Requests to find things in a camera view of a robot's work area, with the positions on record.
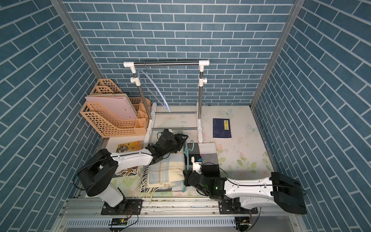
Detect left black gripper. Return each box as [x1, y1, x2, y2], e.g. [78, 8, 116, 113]
[162, 133, 189, 156]

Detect plaid cream blue scarf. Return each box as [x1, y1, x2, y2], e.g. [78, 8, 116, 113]
[133, 151, 186, 198]

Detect light blue plastic hanger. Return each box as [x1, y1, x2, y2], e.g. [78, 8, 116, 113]
[137, 69, 172, 113]

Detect teal plastic hanger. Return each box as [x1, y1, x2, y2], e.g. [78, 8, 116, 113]
[184, 140, 194, 171]

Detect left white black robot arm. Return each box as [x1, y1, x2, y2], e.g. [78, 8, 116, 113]
[76, 129, 188, 208]

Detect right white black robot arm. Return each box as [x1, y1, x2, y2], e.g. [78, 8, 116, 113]
[183, 171, 307, 215]

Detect black grey checkered mat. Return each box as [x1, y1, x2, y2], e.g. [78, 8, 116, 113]
[155, 142, 219, 192]

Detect white steel clothes rack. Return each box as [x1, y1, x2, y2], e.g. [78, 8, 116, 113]
[123, 59, 210, 144]

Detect dark blue book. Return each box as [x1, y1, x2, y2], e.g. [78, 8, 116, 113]
[213, 119, 231, 138]

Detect yellow illustrated book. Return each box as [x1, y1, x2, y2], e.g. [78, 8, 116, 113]
[114, 141, 143, 177]

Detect floral tablecloth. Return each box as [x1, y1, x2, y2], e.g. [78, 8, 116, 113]
[92, 105, 276, 198]

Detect green circuit board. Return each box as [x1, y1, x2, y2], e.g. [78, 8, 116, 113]
[109, 218, 128, 227]

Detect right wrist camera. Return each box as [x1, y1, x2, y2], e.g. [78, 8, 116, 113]
[191, 155, 203, 174]

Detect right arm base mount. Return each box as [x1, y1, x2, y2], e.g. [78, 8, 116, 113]
[218, 198, 258, 215]

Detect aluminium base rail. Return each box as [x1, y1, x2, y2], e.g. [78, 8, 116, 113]
[52, 197, 306, 232]

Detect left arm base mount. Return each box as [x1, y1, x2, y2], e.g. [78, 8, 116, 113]
[101, 189, 143, 216]

